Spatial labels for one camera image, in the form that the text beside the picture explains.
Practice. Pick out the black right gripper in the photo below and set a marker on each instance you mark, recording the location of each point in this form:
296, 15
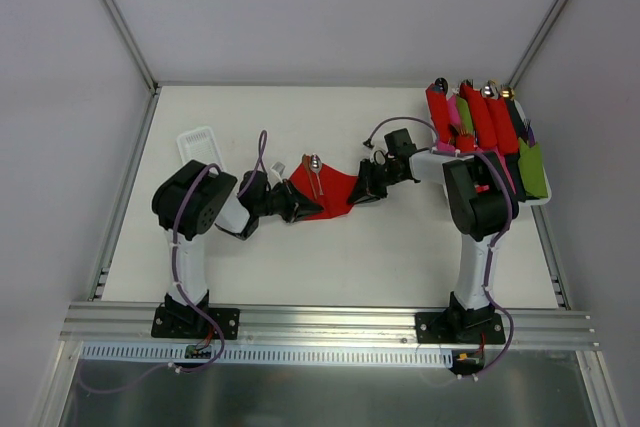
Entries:
376, 175

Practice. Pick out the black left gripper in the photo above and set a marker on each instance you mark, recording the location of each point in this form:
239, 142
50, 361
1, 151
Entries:
288, 201

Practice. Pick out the red paper napkin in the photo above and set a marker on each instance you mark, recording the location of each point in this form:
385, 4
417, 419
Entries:
337, 187

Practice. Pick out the silver ornate spoon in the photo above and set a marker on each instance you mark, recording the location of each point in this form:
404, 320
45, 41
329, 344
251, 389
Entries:
316, 167

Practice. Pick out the copper knife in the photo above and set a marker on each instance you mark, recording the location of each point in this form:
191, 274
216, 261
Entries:
307, 167

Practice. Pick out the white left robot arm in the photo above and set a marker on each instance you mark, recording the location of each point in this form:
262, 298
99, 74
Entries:
188, 204

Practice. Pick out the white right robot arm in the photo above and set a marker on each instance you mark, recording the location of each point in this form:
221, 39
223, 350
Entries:
482, 206

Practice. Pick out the black rolled napkin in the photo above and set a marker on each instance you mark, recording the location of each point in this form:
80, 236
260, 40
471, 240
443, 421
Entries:
513, 158

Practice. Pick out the green rolled napkin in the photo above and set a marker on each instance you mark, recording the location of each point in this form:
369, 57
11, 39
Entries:
531, 169

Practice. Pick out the white perforated utensil basket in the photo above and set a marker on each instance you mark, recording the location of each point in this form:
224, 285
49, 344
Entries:
200, 144

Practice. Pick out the white tray of rolled napkins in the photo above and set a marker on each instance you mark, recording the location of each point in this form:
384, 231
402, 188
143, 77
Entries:
502, 167

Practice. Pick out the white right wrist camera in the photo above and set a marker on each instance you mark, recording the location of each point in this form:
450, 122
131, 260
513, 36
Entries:
368, 149

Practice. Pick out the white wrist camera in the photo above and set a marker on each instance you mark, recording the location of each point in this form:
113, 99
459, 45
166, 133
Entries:
368, 149
278, 169

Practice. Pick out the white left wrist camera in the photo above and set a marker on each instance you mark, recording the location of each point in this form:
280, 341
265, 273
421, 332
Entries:
278, 169

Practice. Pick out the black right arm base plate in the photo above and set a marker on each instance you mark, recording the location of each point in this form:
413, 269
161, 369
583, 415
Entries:
436, 328

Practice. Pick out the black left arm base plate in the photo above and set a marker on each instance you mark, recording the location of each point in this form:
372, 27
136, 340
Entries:
183, 322

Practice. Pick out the aluminium front rail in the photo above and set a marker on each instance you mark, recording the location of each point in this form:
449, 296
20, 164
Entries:
529, 329

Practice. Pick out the white slotted cable duct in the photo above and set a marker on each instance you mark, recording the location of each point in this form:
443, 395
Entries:
184, 353

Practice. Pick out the left frame post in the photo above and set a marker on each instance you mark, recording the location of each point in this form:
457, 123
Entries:
130, 44

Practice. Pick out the frame post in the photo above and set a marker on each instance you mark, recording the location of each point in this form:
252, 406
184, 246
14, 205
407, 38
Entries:
538, 40
130, 44

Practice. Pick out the right frame post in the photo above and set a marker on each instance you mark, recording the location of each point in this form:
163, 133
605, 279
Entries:
538, 40

